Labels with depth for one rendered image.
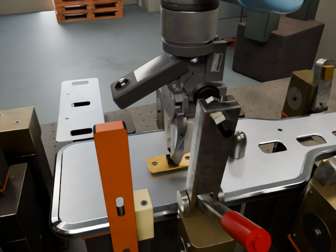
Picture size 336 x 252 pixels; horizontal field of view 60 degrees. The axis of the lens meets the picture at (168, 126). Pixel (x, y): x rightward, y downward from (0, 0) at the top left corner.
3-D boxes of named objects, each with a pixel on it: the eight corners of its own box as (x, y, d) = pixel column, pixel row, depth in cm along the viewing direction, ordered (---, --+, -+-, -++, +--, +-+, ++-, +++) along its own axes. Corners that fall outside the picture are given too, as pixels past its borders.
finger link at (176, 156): (208, 169, 49) (212, 121, 45) (174, 175, 48) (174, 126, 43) (202, 158, 52) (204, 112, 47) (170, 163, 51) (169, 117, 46)
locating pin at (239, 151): (239, 153, 57) (243, 125, 53) (246, 163, 55) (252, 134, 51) (223, 155, 56) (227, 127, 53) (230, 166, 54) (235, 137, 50)
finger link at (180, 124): (186, 154, 45) (188, 102, 40) (177, 155, 44) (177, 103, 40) (178, 138, 49) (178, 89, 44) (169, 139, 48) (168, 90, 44)
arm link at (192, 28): (168, 13, 34) (153, 0, 40) (168, 52, 36) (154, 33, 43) (228, 10, 35) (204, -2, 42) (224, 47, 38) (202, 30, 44)
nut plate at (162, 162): (190, 151, 54) (190, 146, 53) (197, 164, 51) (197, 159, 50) (146, 159, 52) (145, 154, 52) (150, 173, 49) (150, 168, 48)
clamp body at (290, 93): (277, 163, 98) (304, 65, 79) (298, 188, 88) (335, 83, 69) (259, 166, 97) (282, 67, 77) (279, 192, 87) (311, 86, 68)
